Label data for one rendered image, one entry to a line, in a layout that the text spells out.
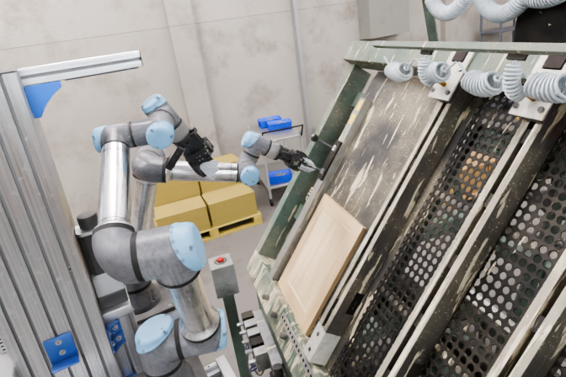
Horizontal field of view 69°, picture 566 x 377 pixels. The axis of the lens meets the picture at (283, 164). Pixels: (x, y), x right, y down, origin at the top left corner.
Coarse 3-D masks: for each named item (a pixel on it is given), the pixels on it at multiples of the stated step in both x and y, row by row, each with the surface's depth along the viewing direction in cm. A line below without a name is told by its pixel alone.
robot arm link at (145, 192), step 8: (136, 152) 161; (160, 152) 164; (136, 184) 166; (144, 184) 165; (152, 184) 167; (136, 192) 166; (144, 192) 166; (152, 192) 168; (136, 200) 167; (144, 200) 167; (152, 200) 170; (136, 208) 168; (144, 208) 168; (152, 208) 172; (136, 216) 169; (144, 216) 169; (136, 224) 170; (144, 224) 170
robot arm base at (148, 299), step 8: (144, 288) 164; (152, 288) 168; (136, 296) 162; (144, 296) 164; (152, 296) 168; (136, 304) 162; (144, 304) 163; (152, 304) 166; (136, 312) 163; (144, 312) 164
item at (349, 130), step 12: (360, 108) 185; (360, 120) 187; (348, 132) 187; (348, 144) 188; (336, 156) 188; (336, 168) 190; (324, 180) 190; (312, 192) 194; (324, 192) 192; (312, 204) 192; (300, 216) 196; (300, 228) 193; (288, 240) 197; (288, 252) 195; (276, 264) 198; (276, 276) 197
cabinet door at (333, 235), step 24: (312, 216) 190; (336, 216) 173; (312, 240) 182; (336, 240) 167; (288, 264) 192; (312, 264) 175; (336, 264) 160; (288, 288) 184; (312, 288) 168; (312, 312) 162
